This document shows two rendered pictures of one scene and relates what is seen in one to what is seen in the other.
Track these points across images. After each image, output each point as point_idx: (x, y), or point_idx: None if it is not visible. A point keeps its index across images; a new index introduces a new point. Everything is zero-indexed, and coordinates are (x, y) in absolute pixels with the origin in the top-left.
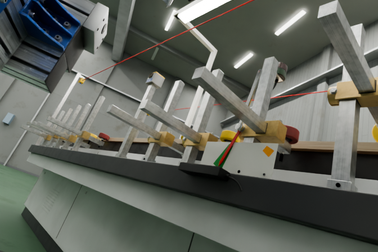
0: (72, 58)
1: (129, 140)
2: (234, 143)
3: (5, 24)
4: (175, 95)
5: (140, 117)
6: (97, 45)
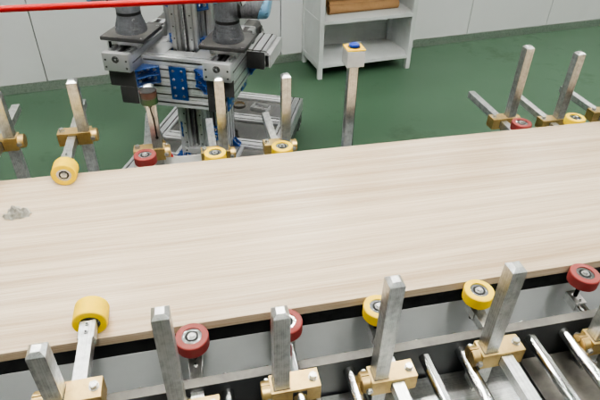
0: (224, 91)
1: (342, 143)
2: (170, 157)
3: (195, 92)
4: (280, 95)
5: (345, 113)
6: (223, 79)
